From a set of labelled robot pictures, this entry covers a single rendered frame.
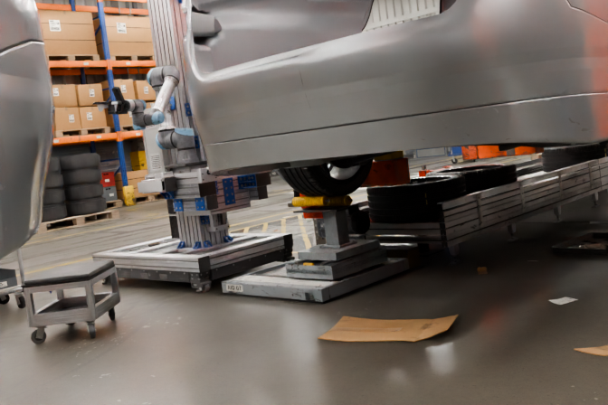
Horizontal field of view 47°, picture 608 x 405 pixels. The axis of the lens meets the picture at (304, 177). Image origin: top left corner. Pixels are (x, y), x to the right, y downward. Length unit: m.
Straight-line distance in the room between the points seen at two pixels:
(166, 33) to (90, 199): 6.80
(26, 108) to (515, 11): 1.54
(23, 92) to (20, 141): 0.07
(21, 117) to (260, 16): 2.69
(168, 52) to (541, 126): 3.14
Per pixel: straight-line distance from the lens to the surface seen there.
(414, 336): 2.98
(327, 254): 3.94
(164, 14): 4.95
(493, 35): 2.24
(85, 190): 11.41
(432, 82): 2.32
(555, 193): 5.65
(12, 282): 5.03
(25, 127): 1.13
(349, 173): 4.15
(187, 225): 4.91
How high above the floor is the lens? 0.87
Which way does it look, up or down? 3 degrees down
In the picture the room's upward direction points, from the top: 7 degrees counter-clockwise
